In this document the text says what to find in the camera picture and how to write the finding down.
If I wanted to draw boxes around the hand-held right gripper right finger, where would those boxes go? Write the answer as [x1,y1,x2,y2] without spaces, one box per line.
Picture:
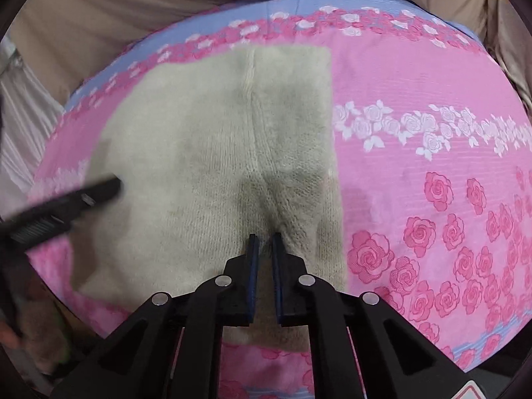
[271,233,478,399]

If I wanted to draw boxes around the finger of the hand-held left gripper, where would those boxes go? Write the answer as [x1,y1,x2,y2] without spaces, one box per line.
[0,177,122,254]

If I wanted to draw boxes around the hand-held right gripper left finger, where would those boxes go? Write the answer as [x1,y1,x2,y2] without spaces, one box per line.
[53,233,261,399]

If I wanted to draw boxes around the cream sweater with black hearts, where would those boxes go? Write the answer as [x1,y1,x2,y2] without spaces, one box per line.
[68,44,349,352]

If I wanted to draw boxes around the person's left hand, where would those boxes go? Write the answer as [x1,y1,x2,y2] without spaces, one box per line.
[0,287,70,377]

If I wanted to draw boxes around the white satin curtain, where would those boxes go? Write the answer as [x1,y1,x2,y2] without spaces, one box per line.
[0,35,65,221]

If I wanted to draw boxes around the pink floral bed sheet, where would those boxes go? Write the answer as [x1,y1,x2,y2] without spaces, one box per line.
[27,0,532,399]

